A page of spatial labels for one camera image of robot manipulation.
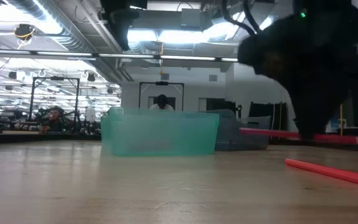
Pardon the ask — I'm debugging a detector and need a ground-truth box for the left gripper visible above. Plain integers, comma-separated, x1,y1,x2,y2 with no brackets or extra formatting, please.
99,0,149,51

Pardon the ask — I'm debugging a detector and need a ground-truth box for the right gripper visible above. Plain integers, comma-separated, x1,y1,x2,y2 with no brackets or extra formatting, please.
237,17,358,139

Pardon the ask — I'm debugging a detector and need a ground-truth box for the dark red pencil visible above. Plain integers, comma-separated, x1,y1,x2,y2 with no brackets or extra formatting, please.
239,126,358,146

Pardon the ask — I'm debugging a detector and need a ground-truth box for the long horizontal light bar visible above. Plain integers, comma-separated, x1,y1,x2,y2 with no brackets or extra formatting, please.
0,49,239,62

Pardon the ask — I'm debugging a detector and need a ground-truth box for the black panel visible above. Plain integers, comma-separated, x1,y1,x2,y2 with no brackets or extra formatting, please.
249,101,288,131

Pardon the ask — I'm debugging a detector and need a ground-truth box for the orange pencil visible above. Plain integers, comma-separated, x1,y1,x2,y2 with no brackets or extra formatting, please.
284,158,358,190

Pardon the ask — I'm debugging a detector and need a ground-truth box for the grey plastic bin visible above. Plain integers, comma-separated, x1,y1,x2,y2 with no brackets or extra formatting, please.
208,108,270,152

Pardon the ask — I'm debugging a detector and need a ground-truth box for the person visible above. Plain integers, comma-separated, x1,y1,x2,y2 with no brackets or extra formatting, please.
40,105,67,133
149,94,176,112

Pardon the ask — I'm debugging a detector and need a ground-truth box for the teal translucent plastic bin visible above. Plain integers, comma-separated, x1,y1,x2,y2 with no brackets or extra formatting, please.
100,107,220,157

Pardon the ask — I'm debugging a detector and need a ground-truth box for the black metal rig frame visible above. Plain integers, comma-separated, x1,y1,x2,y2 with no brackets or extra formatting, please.
28,76,81,122
138,81,185,112

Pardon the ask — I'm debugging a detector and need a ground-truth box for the hanging cable reel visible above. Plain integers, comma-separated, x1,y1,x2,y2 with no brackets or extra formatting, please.
13,23,37,41

